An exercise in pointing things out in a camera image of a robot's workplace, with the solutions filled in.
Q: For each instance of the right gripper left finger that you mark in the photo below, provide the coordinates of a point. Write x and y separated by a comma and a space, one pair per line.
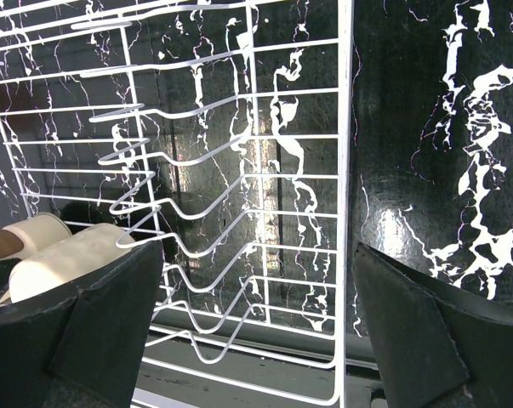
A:
81, 344

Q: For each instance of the cream ribbed mug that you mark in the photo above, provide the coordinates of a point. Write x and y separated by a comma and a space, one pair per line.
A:
78, 255

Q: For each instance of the cream cup with wood band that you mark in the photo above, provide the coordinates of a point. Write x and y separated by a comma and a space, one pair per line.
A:
28, 237

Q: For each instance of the white wire dish rack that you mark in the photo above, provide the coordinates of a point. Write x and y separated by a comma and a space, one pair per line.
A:
216, 132

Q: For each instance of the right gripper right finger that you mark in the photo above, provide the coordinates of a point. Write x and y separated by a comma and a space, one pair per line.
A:
435, 345

